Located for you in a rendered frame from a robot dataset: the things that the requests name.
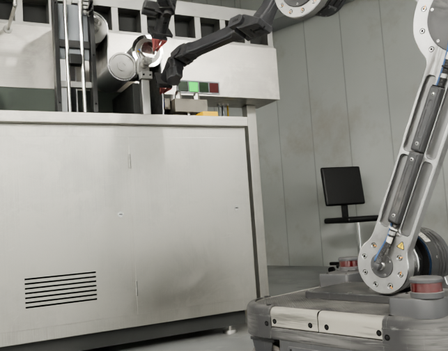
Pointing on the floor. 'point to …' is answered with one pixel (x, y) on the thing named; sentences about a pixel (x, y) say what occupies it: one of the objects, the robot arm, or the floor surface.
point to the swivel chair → (328, 175)
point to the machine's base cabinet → (116, 234)
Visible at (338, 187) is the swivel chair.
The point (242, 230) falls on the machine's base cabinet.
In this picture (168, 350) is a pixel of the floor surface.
